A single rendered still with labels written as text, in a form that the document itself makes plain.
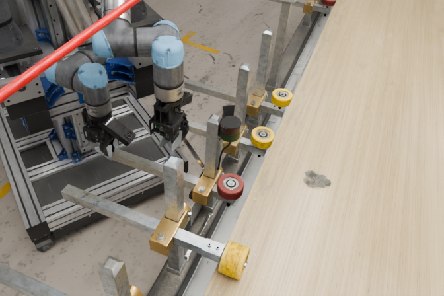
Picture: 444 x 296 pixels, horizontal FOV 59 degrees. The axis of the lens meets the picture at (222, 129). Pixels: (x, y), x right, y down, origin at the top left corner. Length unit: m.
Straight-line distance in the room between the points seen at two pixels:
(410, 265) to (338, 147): 0.44
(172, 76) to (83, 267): 1.37
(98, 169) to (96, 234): 0.34
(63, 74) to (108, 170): 1.05
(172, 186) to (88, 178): 1.29
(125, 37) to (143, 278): 1.32
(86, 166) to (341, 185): 1.41
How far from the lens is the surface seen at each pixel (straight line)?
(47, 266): 2.18
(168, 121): 1.04
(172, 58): 0.93
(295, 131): 1.41
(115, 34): 1.03
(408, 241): 1.23
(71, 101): 1.80
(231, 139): 1.09
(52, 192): 2.16
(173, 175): 0.89
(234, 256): 0.97
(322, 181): 1.24
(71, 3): 1.26
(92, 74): 1.15
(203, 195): 1.21
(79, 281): 2.10
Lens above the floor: 1.82
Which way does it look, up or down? 42 degrees down
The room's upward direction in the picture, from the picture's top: 5 degrees clockwise
